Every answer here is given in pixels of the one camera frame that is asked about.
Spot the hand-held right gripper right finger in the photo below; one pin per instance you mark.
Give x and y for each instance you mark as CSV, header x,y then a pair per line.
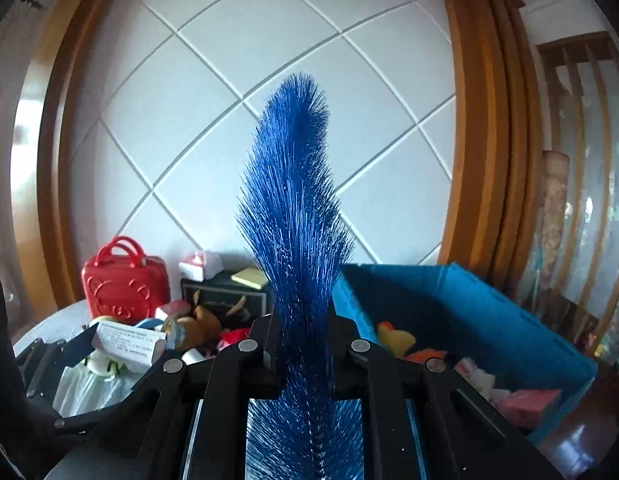
x,y
349,360

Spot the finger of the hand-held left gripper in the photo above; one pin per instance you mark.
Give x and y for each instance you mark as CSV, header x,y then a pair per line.
x,y
89,417
54,352

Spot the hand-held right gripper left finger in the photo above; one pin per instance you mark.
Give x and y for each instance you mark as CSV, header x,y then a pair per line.
x,y
259,355

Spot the white labelled box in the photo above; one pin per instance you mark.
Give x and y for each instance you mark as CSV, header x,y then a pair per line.
x,y
129,347

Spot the blue plastic crate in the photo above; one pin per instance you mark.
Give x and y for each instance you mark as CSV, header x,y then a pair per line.
x,y
464,310

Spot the blue bristle brush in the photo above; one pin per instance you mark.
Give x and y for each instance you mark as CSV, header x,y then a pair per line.
x,y
294,210

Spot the white plastic bag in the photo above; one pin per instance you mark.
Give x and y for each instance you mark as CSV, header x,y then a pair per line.
x,y
84,390

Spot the red cloth toy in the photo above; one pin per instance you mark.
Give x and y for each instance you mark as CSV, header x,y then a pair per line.
x,y
233,339

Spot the yellow duck plush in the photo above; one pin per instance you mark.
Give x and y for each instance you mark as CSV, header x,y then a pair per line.
x,y
395,340

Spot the green white plush toy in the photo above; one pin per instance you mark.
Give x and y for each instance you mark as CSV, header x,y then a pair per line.
x,y
105,364

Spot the brown plush toy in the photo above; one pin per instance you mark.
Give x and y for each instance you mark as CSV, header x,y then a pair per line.
x,y
202,327

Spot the orange plush toy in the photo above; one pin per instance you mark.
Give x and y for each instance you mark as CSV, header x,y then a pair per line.
x,y
424,355

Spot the black cardboard box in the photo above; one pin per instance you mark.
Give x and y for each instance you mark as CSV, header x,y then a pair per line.
x,y
214,292

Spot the yellow sticky note pad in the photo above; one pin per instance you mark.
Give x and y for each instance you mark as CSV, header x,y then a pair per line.
x,y
250,278

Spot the pink white small toy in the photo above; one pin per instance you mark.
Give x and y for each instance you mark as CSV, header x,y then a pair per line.
x,y
173,310

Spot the red toy suitcase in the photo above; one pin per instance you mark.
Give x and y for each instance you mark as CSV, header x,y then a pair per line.
x,y
124,285

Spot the light blue plastic shoehorn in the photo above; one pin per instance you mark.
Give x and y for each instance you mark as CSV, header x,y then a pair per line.
x,y
150,322

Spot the white pink tissue box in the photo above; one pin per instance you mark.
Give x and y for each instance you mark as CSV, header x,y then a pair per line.
x,y
202,265

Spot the white pink plush toy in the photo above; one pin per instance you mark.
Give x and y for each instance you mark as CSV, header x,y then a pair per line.
x,y
473,376

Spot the rolled patterned carpet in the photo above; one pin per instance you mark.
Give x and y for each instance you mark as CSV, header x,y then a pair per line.
x,y
555,220

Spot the wooden frosted glass screen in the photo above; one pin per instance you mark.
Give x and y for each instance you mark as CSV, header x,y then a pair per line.
x,y
589,185

